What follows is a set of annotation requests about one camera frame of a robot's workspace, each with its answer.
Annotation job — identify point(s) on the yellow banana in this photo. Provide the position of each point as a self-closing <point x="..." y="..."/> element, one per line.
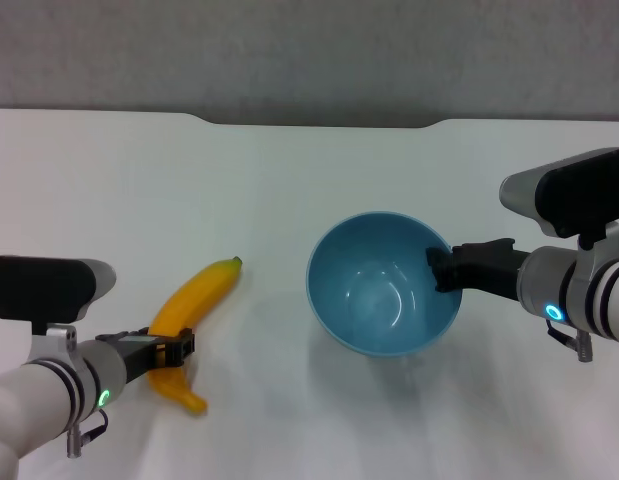
<point x="199" y="295"/>

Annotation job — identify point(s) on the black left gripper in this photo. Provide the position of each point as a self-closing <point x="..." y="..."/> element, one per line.
<point x="136" y="355"/>

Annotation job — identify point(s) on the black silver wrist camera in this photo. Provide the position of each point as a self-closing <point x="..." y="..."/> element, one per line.
<point x="39" y="287"/>
<point x="579" y="195"/>

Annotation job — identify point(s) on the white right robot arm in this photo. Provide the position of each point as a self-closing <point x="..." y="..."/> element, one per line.
<point x="589" y="295"/>

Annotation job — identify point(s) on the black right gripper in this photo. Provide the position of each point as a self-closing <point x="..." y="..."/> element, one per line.
<point x="489" y="270"/>

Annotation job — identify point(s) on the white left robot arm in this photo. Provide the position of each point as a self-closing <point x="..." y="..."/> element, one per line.
<point x="34" y="400"/>

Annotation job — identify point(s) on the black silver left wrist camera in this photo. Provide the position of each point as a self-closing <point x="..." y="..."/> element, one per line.
<point x="39" y="287"/>

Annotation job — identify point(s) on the blue plastic bowl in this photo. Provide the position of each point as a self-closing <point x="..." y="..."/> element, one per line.
<point x="379" y="300"/>

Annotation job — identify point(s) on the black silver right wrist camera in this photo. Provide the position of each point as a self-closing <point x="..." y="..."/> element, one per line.
<point x="579" y="195"/>

